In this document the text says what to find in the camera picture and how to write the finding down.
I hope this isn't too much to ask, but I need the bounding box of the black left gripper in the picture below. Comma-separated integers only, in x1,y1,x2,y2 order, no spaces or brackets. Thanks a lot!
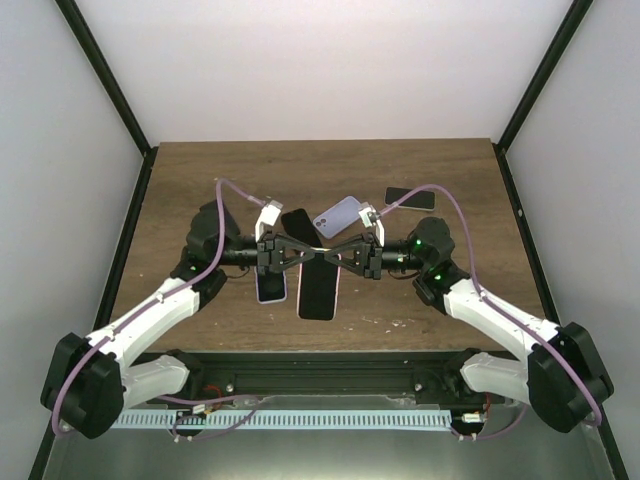
214,230,315,276

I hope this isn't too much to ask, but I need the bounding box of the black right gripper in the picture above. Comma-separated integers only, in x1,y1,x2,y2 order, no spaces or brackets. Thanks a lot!
324,233,427,281

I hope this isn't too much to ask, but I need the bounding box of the beige phone case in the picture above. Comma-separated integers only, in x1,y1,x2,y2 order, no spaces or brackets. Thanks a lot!
295,252,342,322

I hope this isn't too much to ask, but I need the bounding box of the black phone case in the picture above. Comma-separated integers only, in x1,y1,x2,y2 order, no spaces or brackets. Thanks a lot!
281,208,322,247

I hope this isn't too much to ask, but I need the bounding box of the small lilac phone case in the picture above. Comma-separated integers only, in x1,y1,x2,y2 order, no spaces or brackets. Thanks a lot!
312,196,361,239

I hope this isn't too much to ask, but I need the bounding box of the large lilac phone case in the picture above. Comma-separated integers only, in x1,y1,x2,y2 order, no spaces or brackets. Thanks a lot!
255,269,289,305

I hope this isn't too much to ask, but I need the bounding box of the silver-edged black phone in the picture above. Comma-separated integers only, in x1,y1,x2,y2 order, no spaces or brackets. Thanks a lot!
384,187,435,211

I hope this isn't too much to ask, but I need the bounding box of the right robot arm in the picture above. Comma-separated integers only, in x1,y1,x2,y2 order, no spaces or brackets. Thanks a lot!
324,217,614,433

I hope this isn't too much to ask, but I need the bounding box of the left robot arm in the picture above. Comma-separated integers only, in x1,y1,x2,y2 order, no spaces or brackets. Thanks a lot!
41,199,323,439

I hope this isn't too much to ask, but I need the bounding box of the dark phone at left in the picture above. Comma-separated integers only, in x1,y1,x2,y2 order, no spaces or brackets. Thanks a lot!
198,200,241,238

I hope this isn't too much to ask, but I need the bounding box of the light blue slotted strip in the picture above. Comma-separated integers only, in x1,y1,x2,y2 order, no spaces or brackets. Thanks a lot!
112,409,452,431

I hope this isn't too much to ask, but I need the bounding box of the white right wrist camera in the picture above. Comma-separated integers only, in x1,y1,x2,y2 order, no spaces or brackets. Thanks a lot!
358,202,385,246

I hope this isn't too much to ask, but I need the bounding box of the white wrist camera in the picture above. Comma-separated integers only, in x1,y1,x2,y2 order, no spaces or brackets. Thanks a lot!
254,200,283,241
358,202,385,246

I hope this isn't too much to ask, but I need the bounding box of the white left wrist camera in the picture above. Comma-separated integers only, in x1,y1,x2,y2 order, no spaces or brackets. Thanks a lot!
254,200,283,241

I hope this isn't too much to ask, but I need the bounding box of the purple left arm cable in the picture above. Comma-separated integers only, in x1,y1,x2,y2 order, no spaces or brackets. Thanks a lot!
52,178,271,444

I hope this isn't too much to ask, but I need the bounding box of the black aluminium frame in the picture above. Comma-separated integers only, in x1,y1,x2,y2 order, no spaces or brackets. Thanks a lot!
27,0,632,480

